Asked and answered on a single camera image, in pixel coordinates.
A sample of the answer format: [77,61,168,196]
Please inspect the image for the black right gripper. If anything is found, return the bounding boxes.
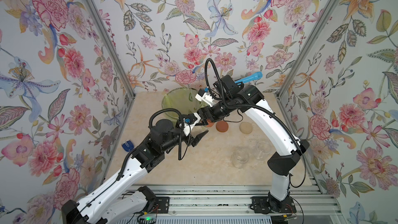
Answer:
[193,100,236,129]

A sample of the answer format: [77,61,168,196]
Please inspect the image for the clear plastic rice jar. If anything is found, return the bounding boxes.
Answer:
[231,148,250,169]

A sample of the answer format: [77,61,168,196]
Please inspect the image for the rice jar beige lid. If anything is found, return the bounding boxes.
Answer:
[252,141,271,161]

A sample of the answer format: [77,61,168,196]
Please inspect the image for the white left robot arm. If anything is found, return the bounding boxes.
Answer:
[61,108,208,224]

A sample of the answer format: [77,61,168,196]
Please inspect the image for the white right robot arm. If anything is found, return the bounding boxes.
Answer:
[191,58,309,214]

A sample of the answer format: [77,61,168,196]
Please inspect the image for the green plastic bin liner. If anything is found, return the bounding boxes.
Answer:
[161,86,212,122]

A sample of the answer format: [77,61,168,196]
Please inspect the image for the blue toy microphone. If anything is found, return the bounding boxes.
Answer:
[235,72,263,85]

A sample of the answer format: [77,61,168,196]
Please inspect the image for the small blue box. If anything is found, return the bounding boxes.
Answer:
[121,140,135,152]

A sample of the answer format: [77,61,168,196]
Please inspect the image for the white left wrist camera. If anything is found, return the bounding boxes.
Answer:
[182,113,202,136]

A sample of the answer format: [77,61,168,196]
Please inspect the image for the aluminium corner post left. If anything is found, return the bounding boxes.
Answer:
[69,0,136,95]

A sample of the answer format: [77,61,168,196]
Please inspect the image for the aluminium corner post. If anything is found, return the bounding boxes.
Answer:
[276,0,339,100]
[69,0,136,95]

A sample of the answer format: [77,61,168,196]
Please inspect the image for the aluminium corner post right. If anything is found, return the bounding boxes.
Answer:
[276,0,339,100]

